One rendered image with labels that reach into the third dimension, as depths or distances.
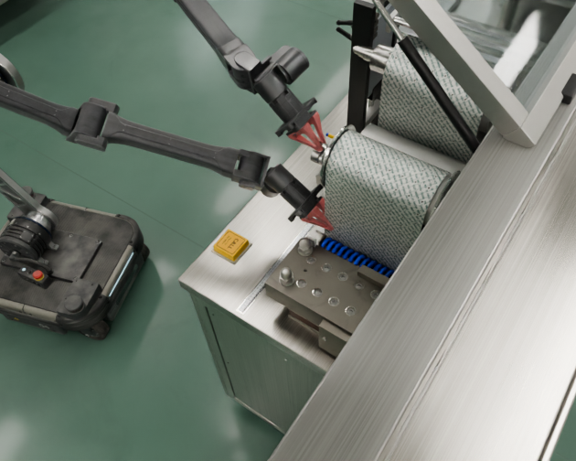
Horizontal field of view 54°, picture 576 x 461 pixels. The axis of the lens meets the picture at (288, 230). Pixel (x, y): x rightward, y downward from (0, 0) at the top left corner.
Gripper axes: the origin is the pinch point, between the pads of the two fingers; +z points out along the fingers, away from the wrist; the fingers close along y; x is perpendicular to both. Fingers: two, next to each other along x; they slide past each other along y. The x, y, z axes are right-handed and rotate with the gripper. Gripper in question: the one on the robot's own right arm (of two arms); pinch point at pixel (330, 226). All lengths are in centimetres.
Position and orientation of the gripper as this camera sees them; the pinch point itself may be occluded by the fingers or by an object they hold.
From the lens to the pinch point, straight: 138.6
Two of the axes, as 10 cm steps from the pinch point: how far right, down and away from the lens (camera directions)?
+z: 7.3, 6.8, 0.9
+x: 3.8, -2.9, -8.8
